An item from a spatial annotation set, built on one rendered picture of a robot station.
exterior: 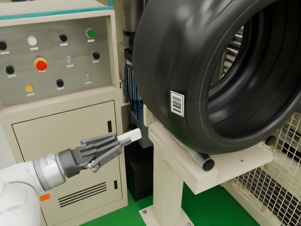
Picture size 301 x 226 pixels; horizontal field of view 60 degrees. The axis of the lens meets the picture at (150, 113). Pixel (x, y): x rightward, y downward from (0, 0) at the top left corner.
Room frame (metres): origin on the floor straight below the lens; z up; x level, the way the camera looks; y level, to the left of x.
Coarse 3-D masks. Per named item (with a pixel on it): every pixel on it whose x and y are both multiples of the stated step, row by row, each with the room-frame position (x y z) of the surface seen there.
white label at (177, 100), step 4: (172, 92) 0.56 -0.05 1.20; (172, 96) 0.56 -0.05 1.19; (176, 96) 0.55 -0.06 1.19; (180, 96) 0.54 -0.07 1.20; (172, 100) 0.56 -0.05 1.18; (176, 100) 0.55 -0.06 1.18; (180, 100) 0.54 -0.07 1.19; (172, 104) 0.56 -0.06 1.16; (176, 104) 0.55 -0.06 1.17; (180, 104) 0.54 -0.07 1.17; (172, 108) 0.56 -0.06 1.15; (176, 108) 0.55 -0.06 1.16; (180, 108) 0.54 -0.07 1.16; (176, 112) 0.55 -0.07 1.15; (180, 112) 0.54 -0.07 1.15
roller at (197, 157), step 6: (168, 132) 0.81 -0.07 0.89; (174, 138) 0.77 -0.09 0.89; (180, 144) 0.73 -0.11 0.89; (186, 150) 0.70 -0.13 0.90; (192, 150) 0.68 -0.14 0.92; (192, 156) 0.66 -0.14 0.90; (198, 156) 0.64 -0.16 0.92; (204, 156) 0.64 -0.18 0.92; (198, 162) 0.63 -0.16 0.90; (204, 162) 0.62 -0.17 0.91; (210, 162) 0.62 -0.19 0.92; (204, 168) 0.61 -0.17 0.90; (210, 168) 0.62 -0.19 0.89
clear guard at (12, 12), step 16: (0, 0) 1.00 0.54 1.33; (16, 0) 1.02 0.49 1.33; (32, 0) 1.05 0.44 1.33; (48, 0) 1.07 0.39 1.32; (64, 0) 1.10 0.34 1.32; (80, 0) 1.13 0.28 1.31; (96, 0) 1.16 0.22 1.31; (0, 16) 0.99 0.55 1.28; (16, 16) 1.01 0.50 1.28; (32, 16) 1.04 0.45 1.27
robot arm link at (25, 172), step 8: (32, 160) 0.51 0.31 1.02; (8, 168) 0.48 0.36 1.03; (16, 168) 0.47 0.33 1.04; (24, 168) 0.47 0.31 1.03; (32, 168) 0.48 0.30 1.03; (0, 176) 0.44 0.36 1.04; (8, 176) 0.44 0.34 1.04; (16, 176) 0.44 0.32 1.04; (24, 176) 0.44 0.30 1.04; (32, 176) 0.46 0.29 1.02; (32, 184) 0.43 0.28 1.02; (40, 184) 0.45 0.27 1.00; (40, 192) 0.45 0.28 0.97
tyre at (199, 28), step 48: (192, 0) 0.63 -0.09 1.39; (240, 0) 0.60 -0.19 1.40; (288, 0) 0.92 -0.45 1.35; (144, 48) 0.69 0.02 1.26; (192, 48) 0.57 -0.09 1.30; (240, 48) 1.03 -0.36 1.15; (288, 48) 0.93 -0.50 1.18; (144, 96) 0.70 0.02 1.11; (192, 96) 0.55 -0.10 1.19; (240, 96) 0.95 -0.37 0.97; (288, 96) 0.83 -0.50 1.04; (192, 144) 0.59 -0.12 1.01; (240, 144) 0.64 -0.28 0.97
